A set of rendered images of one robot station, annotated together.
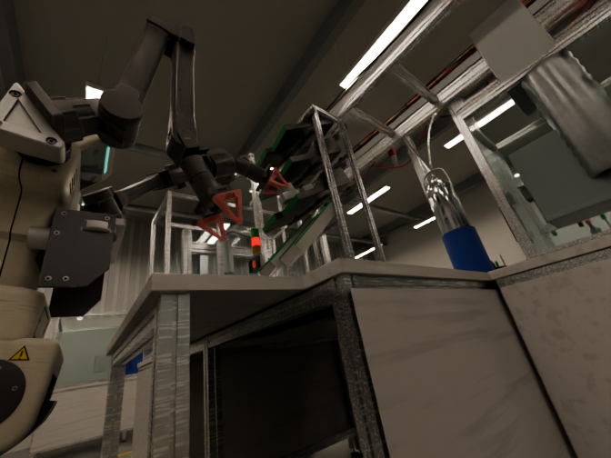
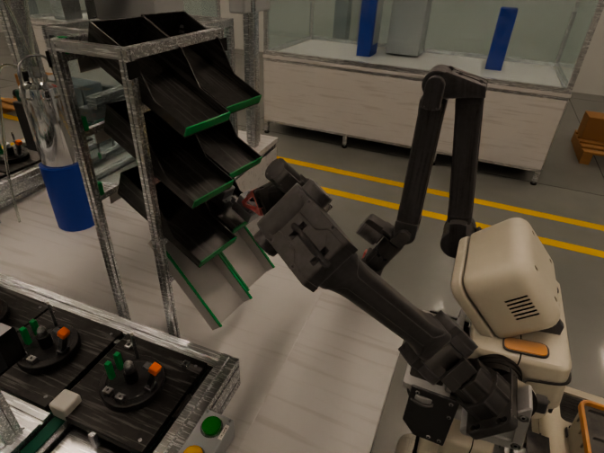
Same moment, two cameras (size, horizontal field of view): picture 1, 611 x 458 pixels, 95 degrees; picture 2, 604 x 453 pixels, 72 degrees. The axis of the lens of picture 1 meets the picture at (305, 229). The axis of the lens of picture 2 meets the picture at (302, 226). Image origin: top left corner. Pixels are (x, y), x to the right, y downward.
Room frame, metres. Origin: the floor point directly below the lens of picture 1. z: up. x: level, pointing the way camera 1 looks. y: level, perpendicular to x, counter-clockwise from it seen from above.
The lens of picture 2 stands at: (1.21, 0.96, 1.81)
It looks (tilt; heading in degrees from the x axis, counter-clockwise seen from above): 33 degrees down; 242
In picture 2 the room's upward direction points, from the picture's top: 3 degrees clockwise
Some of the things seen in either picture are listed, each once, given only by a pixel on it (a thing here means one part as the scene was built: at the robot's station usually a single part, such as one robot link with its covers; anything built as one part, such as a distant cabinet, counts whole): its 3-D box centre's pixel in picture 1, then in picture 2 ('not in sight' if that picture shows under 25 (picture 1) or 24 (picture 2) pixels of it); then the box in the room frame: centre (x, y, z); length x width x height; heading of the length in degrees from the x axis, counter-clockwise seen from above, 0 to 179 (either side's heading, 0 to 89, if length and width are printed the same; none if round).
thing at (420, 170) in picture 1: (428, 190); not in sight; (1.65, -0.85, 1.56); 0.04 x 0.04 x 1.39; 42
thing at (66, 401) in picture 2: not in sight; (66, 404); (1.39, 0.25, 0.97); 0.05 x 0.05 x 0.04; 42
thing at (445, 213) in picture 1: (443, 200); (48, 111); (1.34, -0.74, 1.32); 0.14 x 0.14 x 0.38
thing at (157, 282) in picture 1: (241, 322); (246, 385); (0.98, 0.27, 0.84); 0.90 x 0.70 x 0.03; 40
